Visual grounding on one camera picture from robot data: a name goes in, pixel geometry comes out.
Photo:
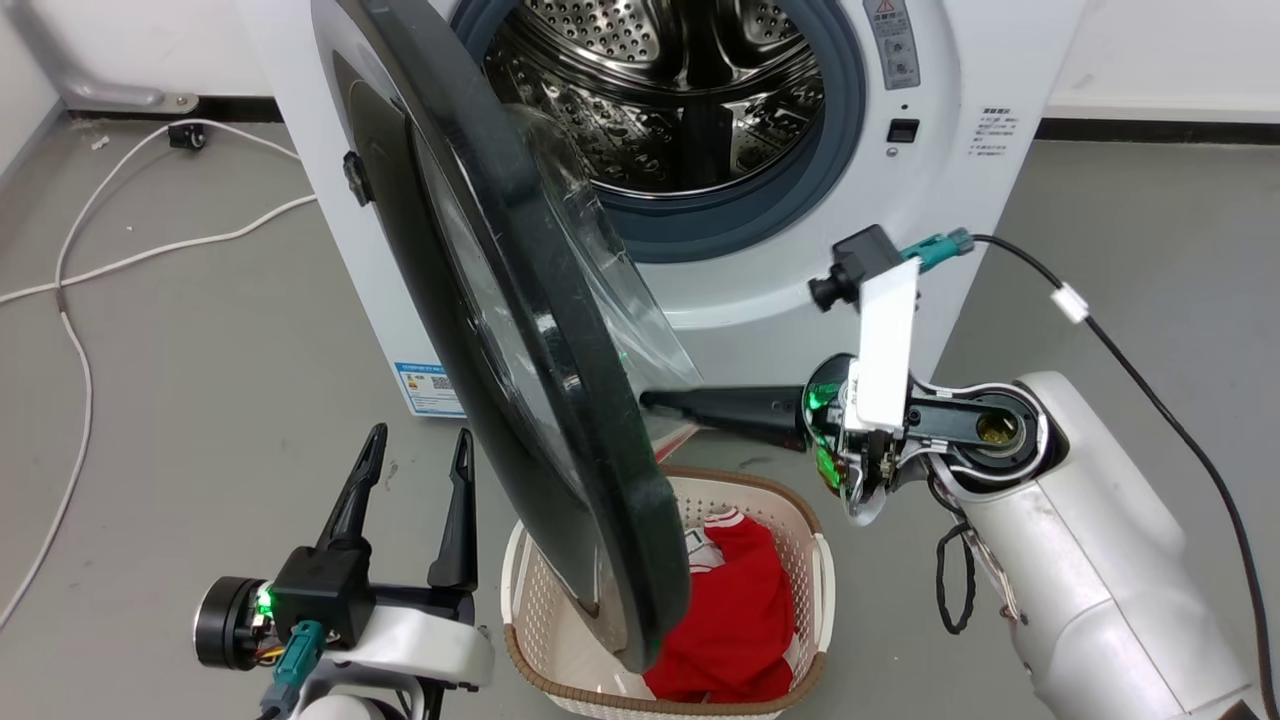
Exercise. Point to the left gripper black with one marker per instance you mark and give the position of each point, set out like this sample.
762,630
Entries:
230,625

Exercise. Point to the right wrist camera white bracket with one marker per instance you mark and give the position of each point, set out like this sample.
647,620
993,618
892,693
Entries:
885,340

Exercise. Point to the white brown-rimmed laundry basket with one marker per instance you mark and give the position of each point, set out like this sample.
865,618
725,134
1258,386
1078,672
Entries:
815,590

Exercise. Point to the black round washer door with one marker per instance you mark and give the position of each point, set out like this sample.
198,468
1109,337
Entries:
560,400

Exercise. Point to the grey metal pipe bracket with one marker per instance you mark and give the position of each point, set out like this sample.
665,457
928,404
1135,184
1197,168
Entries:
110,95

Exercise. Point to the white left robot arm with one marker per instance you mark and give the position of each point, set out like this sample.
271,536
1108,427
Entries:
420,645

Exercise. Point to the grey rubber door gasket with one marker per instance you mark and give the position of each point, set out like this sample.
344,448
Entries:
820,190

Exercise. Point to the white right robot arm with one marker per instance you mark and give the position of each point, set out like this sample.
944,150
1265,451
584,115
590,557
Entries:
1090,580

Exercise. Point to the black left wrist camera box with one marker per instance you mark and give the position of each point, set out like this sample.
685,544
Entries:
322,595

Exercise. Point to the blue white energy label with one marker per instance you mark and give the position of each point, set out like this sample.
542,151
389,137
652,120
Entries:
430,390

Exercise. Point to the red white garment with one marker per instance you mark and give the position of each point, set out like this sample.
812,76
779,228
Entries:
740,620

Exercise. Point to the grey warning label strip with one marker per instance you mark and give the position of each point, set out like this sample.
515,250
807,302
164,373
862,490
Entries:
893,40

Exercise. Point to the white front-load washing machine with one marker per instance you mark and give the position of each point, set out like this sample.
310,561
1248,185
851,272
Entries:
960,200

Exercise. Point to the perforated steel washer drum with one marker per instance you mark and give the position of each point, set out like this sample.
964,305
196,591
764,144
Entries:
660,90

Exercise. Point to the right gripper shiny green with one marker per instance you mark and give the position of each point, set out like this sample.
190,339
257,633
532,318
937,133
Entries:
828,420

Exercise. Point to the small black floor plug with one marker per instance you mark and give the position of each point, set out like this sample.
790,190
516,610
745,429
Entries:
187,136

